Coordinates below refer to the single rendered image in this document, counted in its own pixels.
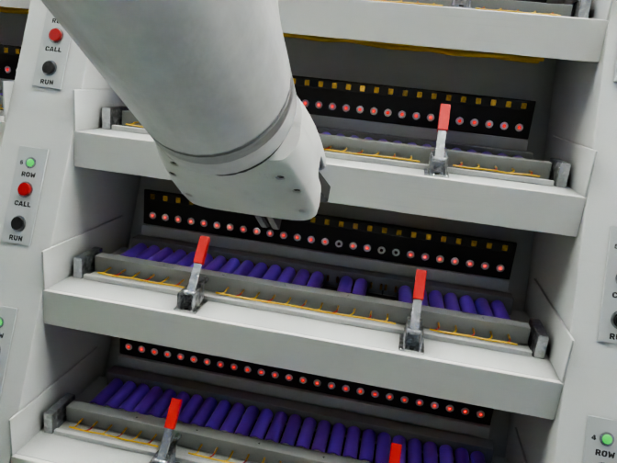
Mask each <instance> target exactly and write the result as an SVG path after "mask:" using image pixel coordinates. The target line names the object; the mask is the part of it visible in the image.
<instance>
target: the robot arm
mask: <svg viewBox="0 0 617 463"><path fill-rule="evenodd" d="M40 1H41V2H42V3H43V4H44V5H45V6H46V7H47V8H48V9H49V11H50V12H51V13H52V15H53V16H54V17H55V18H56V20H57V21H58V22H59V23H60V24H61V26H62V27H63V28H64V30H65V31H66V32H67V33H68V35H69V36H70V37H71V38H72V40H73V41H74V42H75V43H76V45H77V46H78V47H79V48H80V50H81V51H82V52H83V53H84V55H85V56H86V57H87V58H88V60H89V61H90V62H91V63H92V64H93V65H94V67H95V68H96V69H97V70H98V71H99V72H100V74H101V75H102V76H103V77H104V79H105V80H106V81H107V83H108V84H109V85H110V86H111V87H112V89H113V90H114V91H115V92H116V94H117V95H118V96H119V98H120V99H121V100H122V101H123V102H124V104H125V105H126V106H127V107H128V109H129V110H130V111H131V113H132V114H133V115H134V116H135V117H136V119H137V120H138V121H139V122H140V124H141V125H142V126H143V128H144V129H146V131H147V132H148V133H149V134H150V136H151V137H152V138H153V140H154V141H155V144H156V148H157V151H158V154H159V156H160V158H161V161H162V163H163V166H164V168H165V170H166V171H167V173H168V175H169V176H170V177H171V178H172V180H173V181H174V183H175V185H176V186H177V187H178V189H179V190H180V191H181V192H182V194H183V195H184V196H185V197H186V198H187V199H188V200H189V201H191V202H192V203H194V204H196V205H198V206H201V207H205V208H210V209H220V210H226V211H231V212H238V213H244V214H250V215H254V216H255V218H256V219H257V220H258V222H259V224H260V225H261V227H263V228H268V227H270V225H271V227H272V228H273V229H275V230H279V229H280V225H281V220H282V219H284V220H310V219H312V218H313V217H315V216H316V215H317V212H318V208H319V205H320V202H327V201H328V199H329V194H330V190H331V186H330V185H329V184H328V182H327V181H326V180H325V178H324V177H323V176H322V174H321V173H320V171H321V170H322V169H323V168H325V166H326V158H325V153H324V150H323V146H322V143H321V140H320V136H319V134H318V131H317V129H316V126H315V124H314V122H313V120H312V118H311V116H310V114H309V113H308V111H307V110H306V108H305V106H304V105H303V103H302V102H301V101H300V99H299V98H298V96H297V93H296V88H295V85H294V81H293V76H292V73H291V68H290V64H289V59H288V56H287V51H286V44H285V40H284V36H283V31H282V28H281V22H280V16H279V9H278V0H40Z"/></svg>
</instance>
